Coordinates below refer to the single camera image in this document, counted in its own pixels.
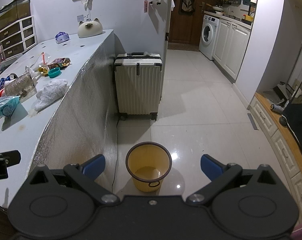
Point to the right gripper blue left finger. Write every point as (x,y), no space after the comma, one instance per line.
(94,167)

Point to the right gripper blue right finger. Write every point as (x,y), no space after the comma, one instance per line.
(211,167)

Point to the white plastic bag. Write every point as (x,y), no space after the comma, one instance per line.
(52,91)

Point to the teal round lid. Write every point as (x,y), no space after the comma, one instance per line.
(54,72)

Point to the wahaha plastic water bottle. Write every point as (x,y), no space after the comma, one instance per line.
(0,51)

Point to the crushed blue pepsi can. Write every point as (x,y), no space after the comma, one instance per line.
(3,80)

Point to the brown cardboard piece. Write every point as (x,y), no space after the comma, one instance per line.
(23,86)

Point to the gold foil wrapper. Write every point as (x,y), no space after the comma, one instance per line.
(44,70)

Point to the clear bag with orange trim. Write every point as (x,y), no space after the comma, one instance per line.
(42,60)

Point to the yellow trash bin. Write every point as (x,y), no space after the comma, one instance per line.
(148,163)

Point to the light blue tissue packet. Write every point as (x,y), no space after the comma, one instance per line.
(8,105)

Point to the white low drawer cabinet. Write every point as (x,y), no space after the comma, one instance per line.
(283,144)

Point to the white ribbed suitcase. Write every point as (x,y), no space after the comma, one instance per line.
(139,83)

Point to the white drawer organizer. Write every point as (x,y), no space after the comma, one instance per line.
(18,37)

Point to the white kitchen cabinets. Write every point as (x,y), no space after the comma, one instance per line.
(231,43)

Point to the blue tissue pack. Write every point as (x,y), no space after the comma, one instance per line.
(61,37)

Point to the white cat-shaped ceramic ornament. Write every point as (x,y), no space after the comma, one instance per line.
(90,28)

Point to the white front-load washing machine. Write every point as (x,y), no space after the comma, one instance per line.
(208,35)

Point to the glass fish tank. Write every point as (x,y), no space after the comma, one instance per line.
(14,11)

